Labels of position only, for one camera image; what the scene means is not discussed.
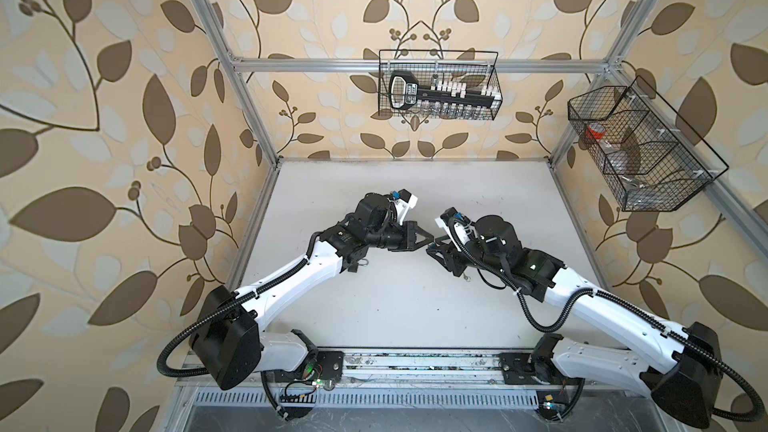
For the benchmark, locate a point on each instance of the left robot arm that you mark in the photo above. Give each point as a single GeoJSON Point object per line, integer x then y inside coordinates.
{"type": "Point", "coordinates": [230, 340]}

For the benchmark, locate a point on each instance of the side wire basket black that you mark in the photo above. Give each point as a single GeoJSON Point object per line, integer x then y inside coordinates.
{"type": "Point", "coordinates": [652, 158]}

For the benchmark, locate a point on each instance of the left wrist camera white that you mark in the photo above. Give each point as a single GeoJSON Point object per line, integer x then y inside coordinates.
{"type": "Point", "coordinates": [403, 202]}

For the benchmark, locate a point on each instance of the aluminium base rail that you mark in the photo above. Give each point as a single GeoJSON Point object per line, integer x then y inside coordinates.
{"type": "Point", "coordinates": [443, 379]}

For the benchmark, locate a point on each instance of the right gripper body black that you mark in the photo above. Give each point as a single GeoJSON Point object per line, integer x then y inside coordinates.
{"type": "Point", "coordinates": [470, 255]}

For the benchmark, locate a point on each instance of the black tool rack with sockets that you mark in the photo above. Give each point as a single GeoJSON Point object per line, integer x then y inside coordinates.
{"type": "Point", "coordinates": [405, 91]}

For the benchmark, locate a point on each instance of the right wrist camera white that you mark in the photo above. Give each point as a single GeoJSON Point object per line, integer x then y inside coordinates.
{"type": "Point", "coordinates": [458, 227]}

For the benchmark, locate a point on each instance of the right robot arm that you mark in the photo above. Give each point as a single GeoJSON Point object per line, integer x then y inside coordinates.
{"type": "Point", "coordinates": [592, 334]}

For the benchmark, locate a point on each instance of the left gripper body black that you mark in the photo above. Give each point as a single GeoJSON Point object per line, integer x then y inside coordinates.
{"type": "Point", "coordinates": [401, 236]}

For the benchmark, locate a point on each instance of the back wire basket black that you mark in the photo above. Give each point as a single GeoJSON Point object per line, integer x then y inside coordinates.
{"type": "Point", "coordinates": [475, 68]}

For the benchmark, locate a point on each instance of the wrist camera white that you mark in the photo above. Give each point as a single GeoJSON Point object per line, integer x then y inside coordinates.
{"type": "Point", "coordinates": [403, 202]}
{"type": "Point", "coordinates": [458, 227]}

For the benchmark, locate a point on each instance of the black padlock lower left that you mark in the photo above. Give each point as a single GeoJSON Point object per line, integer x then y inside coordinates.
{"type": "Point", "coordinates": [360, 264]}

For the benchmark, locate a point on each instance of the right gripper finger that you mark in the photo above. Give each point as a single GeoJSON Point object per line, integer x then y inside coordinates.
{"type": "Point", "coordinates": [447, 259]}
{"type": "Point", "coordinates": [441, 244]}

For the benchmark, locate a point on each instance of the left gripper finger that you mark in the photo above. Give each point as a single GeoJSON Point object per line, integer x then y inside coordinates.
{"type": "Point", "coordinates": [422, 235]}
{"type": "Point", "coordinates": [423, 243]}

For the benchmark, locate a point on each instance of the red cap in basket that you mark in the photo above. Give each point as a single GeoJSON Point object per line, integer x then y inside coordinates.
{"type": "Point", "coordinates": [595, 131]}

